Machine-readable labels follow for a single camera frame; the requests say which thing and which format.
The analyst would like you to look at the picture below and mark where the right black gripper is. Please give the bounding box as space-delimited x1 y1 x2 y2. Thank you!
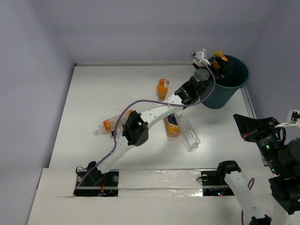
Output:
233 112 285 172

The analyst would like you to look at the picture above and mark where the orange drink bottle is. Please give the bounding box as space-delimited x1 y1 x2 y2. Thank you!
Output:
213 50 228 69

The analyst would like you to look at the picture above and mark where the crushed clear plastic bottle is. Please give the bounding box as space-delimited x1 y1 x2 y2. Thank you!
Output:
175 112 201 151

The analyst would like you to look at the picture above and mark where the tall orange blue-label bottle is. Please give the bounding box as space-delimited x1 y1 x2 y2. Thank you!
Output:
165 113 181 137

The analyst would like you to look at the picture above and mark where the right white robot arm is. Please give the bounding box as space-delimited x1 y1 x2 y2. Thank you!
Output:
216 111 300 225

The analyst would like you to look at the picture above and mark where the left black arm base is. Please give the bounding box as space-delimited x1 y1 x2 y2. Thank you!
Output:
74 161 119 197

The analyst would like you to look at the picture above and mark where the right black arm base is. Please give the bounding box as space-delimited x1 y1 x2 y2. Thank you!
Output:
196 160 241 197

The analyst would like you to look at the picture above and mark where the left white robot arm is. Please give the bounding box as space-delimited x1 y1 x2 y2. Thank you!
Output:
82 55 233 185

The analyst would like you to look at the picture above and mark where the dark teal plastic bin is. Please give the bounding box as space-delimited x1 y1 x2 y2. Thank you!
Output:
200 55 250 109

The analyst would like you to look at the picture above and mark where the small orange juice bottle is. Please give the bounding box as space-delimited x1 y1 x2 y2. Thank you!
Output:
157 79 169 100

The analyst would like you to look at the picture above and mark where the clear orange-label bottle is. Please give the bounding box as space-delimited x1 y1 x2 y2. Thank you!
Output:
94 110 133 135

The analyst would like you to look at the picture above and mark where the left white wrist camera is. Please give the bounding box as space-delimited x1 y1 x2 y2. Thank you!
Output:
191 48 211 69

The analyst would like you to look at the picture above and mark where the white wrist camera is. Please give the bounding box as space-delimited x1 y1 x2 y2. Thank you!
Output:
191 48 211 69
275 110 300 129

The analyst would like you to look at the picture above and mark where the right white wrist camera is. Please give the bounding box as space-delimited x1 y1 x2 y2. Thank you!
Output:
275 110 300 129

